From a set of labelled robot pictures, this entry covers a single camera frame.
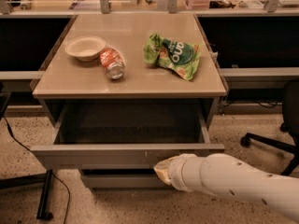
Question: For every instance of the black stand leg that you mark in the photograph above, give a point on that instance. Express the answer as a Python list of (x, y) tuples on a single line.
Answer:
[(42, 212)]

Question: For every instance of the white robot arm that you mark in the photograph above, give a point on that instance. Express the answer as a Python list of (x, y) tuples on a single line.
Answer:
[(225, 176)]

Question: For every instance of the green chip bag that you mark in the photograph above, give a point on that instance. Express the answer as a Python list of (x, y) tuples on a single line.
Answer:
[(180, 57)]

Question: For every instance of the grey drawer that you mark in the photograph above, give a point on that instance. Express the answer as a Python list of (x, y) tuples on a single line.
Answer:
[(122, 179), (111, 137)]

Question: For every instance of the grey top drawer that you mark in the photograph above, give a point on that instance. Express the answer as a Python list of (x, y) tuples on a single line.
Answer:
[(111, 137)]

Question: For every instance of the yellow foam-padded gripper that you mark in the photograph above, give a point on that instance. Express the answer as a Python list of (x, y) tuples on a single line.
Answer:
[(176, 172)]

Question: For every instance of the black office chair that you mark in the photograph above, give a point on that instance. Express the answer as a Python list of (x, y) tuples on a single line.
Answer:
[(290, 125)]

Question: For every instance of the grey cabinet desk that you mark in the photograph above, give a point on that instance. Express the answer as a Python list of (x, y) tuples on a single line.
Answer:
[(68, 78)]

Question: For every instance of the orange soda can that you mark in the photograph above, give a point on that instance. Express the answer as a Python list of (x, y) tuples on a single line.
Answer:
[(112, 62)]

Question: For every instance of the grey lower drawer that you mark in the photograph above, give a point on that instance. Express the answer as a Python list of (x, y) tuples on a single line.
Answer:
[(122, 179)]

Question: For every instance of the white paper bowl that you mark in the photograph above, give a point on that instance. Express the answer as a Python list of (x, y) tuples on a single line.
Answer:
[(85, 48)]

